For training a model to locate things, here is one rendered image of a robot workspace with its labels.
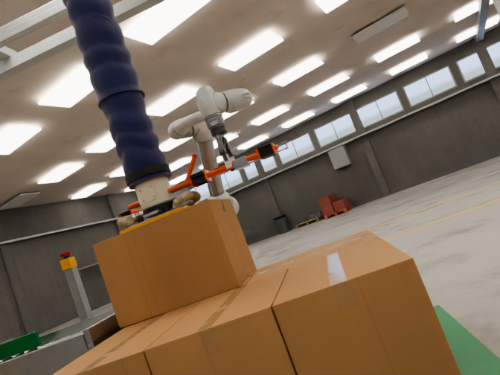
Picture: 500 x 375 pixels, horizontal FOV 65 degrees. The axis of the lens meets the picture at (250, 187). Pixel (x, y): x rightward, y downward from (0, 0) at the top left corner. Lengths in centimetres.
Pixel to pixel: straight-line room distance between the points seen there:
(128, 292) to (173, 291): 22
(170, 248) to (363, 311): 97
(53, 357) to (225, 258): 85
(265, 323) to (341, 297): 22
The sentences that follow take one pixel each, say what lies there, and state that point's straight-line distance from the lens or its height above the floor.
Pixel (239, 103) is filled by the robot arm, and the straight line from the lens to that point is 202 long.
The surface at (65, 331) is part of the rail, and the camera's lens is 278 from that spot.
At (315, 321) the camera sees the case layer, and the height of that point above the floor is 47.
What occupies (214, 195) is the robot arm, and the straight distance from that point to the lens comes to 265.
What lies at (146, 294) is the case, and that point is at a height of 65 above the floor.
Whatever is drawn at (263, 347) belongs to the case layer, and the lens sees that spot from 117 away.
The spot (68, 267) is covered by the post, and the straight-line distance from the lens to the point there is 289.
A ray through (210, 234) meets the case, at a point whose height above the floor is 80.
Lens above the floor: 77
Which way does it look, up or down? 5 degrees up
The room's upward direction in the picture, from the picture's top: 21 degrees counter-clockwise
